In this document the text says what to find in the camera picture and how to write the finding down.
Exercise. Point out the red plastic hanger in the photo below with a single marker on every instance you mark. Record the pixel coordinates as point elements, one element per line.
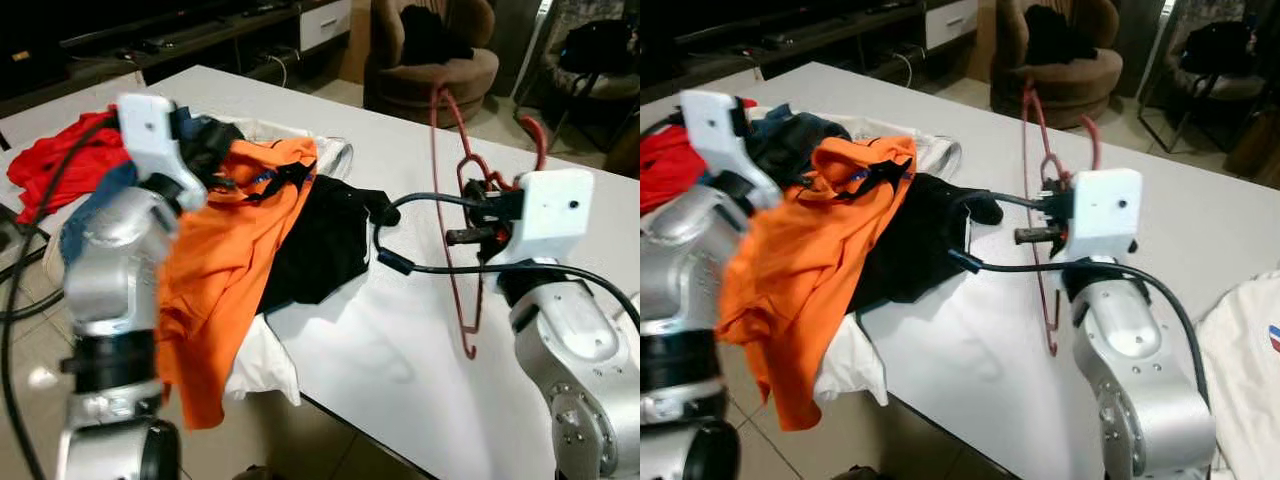
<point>1051,165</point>
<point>468,162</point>

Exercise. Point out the white printed t-shirt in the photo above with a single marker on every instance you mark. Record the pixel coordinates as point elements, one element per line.
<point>1240,380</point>

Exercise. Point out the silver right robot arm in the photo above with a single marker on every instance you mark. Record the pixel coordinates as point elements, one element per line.
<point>1130,350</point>
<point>570,340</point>

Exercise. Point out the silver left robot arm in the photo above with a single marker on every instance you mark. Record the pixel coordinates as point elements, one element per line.
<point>690,280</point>
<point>110,270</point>

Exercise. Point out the blue denim jeans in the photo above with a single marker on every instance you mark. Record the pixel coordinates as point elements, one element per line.
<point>800,125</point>
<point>95,205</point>

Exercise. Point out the red garment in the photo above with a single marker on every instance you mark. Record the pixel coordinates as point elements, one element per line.
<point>665,165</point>
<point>70,165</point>

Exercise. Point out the brown round armchair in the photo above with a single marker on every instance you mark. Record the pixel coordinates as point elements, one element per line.
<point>1060,85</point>
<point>440,85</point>

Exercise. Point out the orange polo shirt black trim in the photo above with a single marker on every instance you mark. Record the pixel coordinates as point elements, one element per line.
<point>220,280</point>
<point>800,290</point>

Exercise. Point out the black garment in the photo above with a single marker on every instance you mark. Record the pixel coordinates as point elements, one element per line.
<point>910,240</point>
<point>320,240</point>

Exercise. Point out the white table black legs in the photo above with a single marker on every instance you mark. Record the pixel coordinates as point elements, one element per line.
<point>400,350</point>
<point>1000,360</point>

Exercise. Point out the black clothing pile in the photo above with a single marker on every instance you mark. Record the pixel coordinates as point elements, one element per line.
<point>1050,40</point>
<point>430,40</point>

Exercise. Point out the black bag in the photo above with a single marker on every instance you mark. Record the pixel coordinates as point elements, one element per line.
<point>1215,45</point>
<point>600,45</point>

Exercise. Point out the white garment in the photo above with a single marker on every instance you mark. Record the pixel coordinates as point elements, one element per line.
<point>850,365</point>
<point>260,365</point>

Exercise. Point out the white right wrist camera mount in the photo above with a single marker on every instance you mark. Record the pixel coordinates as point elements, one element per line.
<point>1105,210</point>
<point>550,210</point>

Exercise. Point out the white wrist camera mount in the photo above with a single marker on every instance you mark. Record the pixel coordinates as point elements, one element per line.
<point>550,210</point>
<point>715,135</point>
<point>150,135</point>
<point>1105,210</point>

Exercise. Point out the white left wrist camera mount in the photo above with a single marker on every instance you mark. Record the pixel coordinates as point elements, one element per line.
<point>715,135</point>
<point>150,135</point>

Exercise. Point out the metal frame chair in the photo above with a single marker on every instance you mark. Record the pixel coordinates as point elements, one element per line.
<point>590,85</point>
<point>1210,90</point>

